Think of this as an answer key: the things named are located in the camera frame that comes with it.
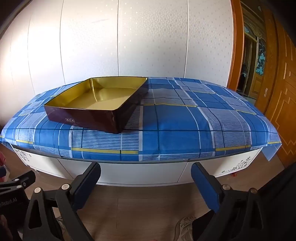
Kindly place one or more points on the wooden door frame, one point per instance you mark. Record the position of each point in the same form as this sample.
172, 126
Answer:
237, 46

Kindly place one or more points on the red paper scrap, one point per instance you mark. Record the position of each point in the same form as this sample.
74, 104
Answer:
233, 175

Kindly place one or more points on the blue plaid cloth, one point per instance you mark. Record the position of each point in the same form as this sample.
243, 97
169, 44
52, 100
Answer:
173, 120

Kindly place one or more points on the brown tin box gold inside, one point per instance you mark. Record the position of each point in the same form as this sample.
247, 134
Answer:
81, 115

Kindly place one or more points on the wooden door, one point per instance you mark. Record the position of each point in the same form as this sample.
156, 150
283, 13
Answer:
282, 92

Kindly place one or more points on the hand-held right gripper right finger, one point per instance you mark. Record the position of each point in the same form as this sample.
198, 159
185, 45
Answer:
205, 187

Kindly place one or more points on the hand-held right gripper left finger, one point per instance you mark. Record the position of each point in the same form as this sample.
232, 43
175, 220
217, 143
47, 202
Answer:
86, 185

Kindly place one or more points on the flower pattern glass door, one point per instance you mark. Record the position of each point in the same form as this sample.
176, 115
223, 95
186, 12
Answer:
260, 62

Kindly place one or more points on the white cabinet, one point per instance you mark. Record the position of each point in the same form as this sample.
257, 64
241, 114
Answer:
41, 162

